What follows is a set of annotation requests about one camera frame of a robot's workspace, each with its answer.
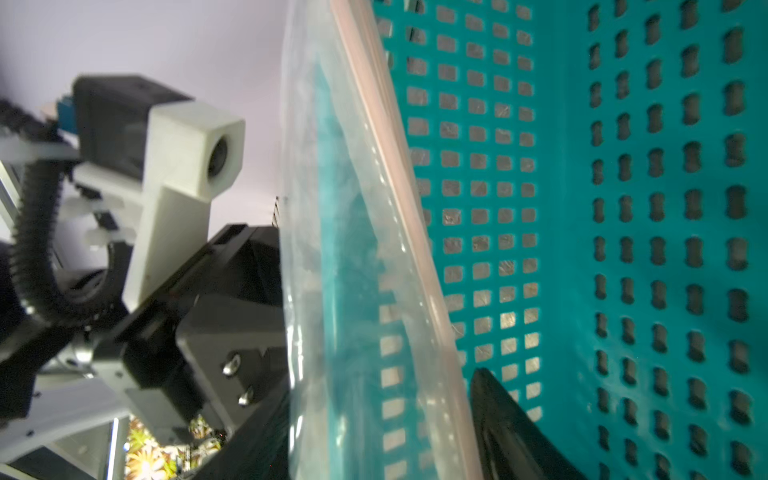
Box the teal plastic basket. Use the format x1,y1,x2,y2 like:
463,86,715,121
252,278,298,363
354,1,767,479

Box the clear pink-dotted zipper bag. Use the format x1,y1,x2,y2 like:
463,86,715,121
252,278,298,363
278,1,482,479

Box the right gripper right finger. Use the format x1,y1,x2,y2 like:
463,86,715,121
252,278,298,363
469,368,584,480

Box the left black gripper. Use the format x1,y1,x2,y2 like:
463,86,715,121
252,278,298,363
0,223,289,445

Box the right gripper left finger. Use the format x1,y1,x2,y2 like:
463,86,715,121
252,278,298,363
192,377,290,479

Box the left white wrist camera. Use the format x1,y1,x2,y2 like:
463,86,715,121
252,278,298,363
63,75,246,311

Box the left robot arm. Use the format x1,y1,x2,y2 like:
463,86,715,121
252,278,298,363
1,99,290,477

